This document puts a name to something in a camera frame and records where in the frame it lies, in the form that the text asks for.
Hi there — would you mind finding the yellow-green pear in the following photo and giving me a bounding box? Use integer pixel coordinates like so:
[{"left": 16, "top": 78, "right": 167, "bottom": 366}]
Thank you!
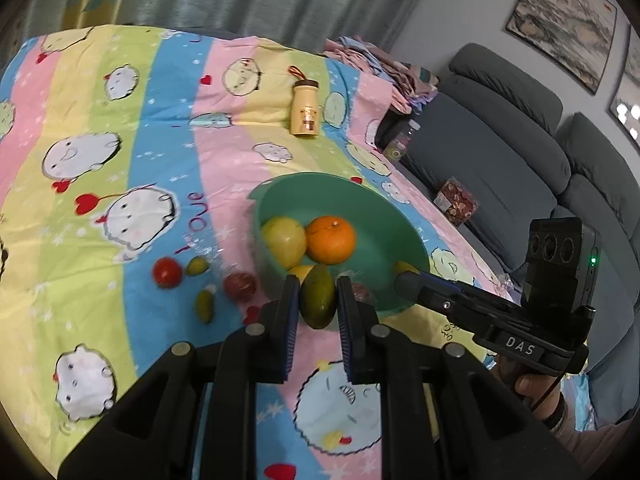
[{"left": 260, "top": 217, "right": 307, "bottom": 270}]

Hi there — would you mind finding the plastic drink bottle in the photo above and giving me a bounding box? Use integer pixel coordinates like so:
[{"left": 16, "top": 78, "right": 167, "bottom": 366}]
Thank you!
[{"left": 383, "top": 119, "right": 421, "bottom": 162}]

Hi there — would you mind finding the folded clothes pile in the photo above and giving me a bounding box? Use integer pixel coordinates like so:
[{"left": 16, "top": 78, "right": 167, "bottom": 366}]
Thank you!
[{"left": 322, "top": 36, "right": 439, "bottom": 115}]

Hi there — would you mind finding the red patterned box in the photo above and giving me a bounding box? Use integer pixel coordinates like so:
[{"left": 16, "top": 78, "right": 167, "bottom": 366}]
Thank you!
[{"left": 433, "top": 178, "right": 480, "bottom": 226}]

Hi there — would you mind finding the small yellow bottle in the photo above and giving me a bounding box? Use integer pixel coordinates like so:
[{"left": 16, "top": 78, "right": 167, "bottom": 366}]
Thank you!
[{"left": 288, "top": 65, "right": 320, "bottom": 136}]

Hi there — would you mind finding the yellow lemon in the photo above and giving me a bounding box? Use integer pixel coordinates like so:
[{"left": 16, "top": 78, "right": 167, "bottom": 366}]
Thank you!
[{"left": 288, "top": 264, "right": 314, "bottom": 284}]

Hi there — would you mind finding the person's right hand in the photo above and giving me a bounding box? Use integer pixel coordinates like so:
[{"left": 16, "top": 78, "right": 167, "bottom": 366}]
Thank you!
[{"left": 494, "top": 356, "right": 565, "bottom": 429}]

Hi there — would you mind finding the orange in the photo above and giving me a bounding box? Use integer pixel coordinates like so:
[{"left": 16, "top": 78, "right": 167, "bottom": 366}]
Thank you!
[{"left": 305, "top": 216, "right": 357, "bottom": 266}]

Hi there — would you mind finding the green plastic bowl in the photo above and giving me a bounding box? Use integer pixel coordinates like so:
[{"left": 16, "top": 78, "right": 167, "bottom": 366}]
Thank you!
[{"left": 248, "top": 172, "right": 428, "bottom": 315}]

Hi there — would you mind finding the red tomato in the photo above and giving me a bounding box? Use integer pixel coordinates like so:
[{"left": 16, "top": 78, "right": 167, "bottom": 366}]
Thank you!
[
  {"left": 152, "top": 257, "right": 183, "bottom": 288},
  {"left": 222, "top": 272, "right": 257, "bottom": 302}
]

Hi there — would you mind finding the framed landscape painting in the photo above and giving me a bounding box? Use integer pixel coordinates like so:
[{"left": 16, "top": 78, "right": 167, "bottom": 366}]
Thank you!
[{"left": 506, "top": 0, "right": 617, "bottom": 94}]

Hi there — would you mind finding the red fruit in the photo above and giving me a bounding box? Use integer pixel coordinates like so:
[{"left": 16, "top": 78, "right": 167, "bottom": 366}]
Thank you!
[{"left": 352, "top": 282, "right": 375, "bottom": 306}]

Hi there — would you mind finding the green olive fruit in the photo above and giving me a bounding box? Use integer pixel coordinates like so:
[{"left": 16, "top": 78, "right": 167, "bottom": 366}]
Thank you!
[
  {"left": 194, "top": 285, "right": 216, "bottom": 324},
  {"left": 299, "top": 263, "right": 335, "bottom": 330},
  {"left": 184, "top": 256, "right": 209, "bottom": 276}
]

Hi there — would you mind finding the grey sofa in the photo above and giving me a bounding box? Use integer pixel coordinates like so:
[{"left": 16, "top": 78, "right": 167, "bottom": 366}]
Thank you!
[{"left": 402, "top": 44, "right": 639, "bottom": 426}]

